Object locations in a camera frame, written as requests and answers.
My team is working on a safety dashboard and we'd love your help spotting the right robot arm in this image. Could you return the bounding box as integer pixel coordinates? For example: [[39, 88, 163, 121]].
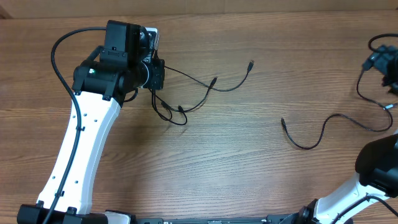
[[281, 45, 397, 223]]

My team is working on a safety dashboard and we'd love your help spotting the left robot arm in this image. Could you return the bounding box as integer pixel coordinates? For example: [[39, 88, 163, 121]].
[[17, 21, 165, 224]]

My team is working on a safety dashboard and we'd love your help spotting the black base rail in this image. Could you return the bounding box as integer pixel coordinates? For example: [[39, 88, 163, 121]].
[[102, 211, 312, 224]]

